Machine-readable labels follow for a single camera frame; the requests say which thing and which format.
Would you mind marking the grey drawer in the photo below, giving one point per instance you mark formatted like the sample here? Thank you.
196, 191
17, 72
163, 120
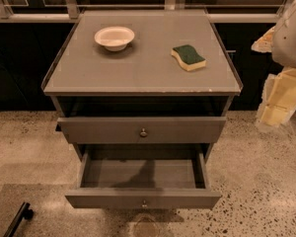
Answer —
148, 183
141, 130

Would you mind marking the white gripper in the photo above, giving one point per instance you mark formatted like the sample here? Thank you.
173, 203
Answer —
291, 41

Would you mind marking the green yellow sponge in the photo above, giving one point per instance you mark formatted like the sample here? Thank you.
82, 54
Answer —
188, 58

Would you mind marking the grey drawer cabinet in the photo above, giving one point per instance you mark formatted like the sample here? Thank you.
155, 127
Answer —
143, 80

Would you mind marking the white bowl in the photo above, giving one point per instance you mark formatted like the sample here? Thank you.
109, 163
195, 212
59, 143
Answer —
114, 38

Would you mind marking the metal railing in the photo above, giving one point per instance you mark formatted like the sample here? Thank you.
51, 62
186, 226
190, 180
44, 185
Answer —
134, 10

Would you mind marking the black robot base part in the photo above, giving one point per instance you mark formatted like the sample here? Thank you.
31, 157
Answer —
24, 212

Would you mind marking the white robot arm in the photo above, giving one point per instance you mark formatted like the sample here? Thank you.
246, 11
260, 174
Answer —
284, 38

